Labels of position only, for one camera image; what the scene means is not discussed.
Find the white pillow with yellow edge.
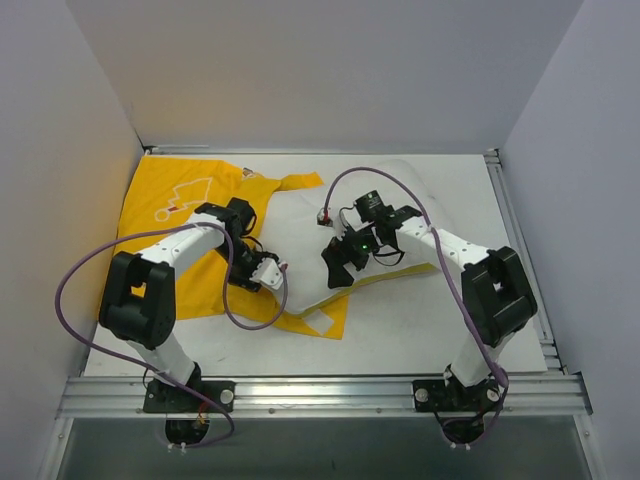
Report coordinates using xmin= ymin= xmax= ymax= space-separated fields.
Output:
xmin=259 ymin=160 xmax=457 ymax=318

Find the yellow pillowcase with print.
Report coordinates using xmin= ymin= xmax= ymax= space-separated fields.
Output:
xmin=118 ymin=156 xmax=348 ymax=340

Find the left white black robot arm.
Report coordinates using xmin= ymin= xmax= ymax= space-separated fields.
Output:
xmin=99 ymin=197 xmax=283 ymax=411

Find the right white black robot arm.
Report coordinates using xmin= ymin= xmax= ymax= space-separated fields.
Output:
xmin=317 ymin=191 xmax=538 ymax=409

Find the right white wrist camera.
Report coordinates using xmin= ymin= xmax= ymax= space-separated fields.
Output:
xmin=316 ymin=207 xmax=351 ymax=241

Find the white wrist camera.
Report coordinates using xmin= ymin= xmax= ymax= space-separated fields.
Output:
xmin=316 ymin=207 xmax=351 ymax=241
xmin=250 ymin=258 xmax=288 ymax=291

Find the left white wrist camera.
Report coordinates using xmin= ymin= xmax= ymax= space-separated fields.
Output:
xmin=250 ymin=258 xmax=288 ymax=291

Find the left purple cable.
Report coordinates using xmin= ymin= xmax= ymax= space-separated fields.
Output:
xmin=53 ymin=222 xmax=290 ymax=450

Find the purple cable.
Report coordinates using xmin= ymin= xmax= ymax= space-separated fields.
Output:
xmin=53 ymin=222 xmax=290 ymax=450
xmin=323 ymin=166 xmax=510 ymax=448

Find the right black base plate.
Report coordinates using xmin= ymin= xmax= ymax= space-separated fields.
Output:
xmin=412 ymin=379 xmax=501 ymax=414

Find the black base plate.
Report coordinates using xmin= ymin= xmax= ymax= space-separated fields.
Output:
xmin=142 ymin=380 xmax=236 ymax=414
xmin=412 ymin=379 xmax=501 ymax=414

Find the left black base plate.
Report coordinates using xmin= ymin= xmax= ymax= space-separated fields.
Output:
xmin=142 ymin=380 xmax=236 ymax=414

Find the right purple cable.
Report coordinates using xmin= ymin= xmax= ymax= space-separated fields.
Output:
xmin=323 ymin=166 xmax=510 ymax=448

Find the aluminium front rail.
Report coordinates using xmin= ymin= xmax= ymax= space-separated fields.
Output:
xmin=57 ymin=372 xmax=592 ymax=420

